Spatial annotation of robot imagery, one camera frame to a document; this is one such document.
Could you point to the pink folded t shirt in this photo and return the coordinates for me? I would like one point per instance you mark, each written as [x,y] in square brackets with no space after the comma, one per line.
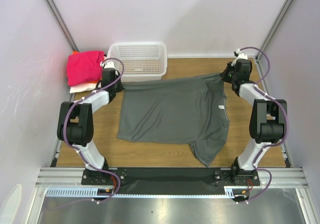
[85,67]

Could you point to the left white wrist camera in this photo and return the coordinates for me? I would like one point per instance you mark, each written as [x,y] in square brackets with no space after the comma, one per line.
[108,65]

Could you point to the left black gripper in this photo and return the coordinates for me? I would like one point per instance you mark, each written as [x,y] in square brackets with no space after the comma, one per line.
[120,88]

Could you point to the white slotted cable duct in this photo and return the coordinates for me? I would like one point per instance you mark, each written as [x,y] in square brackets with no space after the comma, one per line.
[68,192]

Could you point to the aluminium front rail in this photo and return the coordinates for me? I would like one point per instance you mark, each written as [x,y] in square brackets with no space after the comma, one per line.
[69,177]

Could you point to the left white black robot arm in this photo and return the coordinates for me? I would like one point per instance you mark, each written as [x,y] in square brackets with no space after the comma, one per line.
[76,124]

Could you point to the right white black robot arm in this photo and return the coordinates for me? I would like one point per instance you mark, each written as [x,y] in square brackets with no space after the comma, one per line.
[268,122]

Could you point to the grey t shirt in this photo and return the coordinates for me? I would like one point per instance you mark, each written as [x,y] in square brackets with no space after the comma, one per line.
[187,110]

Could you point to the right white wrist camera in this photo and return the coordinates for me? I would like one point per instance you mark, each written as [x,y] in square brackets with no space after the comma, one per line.
[239,55]

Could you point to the white perforated plastic basket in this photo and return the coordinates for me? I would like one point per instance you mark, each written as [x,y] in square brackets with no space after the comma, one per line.
[139,61]

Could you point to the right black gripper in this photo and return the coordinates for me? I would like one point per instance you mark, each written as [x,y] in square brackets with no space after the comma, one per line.
[226,74]

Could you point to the left aluminium frame post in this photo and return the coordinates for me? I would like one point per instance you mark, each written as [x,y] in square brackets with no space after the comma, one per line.
[61,24]

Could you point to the orange folded t shirt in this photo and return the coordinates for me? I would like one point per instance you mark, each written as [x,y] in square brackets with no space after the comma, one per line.
[98,80]

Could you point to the aluminium frame post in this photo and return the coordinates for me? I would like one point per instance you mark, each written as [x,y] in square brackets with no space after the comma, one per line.
[278,20]
[61,24]

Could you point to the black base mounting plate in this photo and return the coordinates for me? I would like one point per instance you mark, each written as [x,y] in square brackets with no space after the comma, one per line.
[182,180]

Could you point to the right aluminium frame post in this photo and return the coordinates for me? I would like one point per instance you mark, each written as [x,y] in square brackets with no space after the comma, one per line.
[278,20]

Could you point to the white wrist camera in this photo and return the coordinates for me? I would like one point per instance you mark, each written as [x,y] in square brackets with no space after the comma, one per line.
[108,65]
[239,55]

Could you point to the white folded t shirt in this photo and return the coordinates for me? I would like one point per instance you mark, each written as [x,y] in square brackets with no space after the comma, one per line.
[84,75]

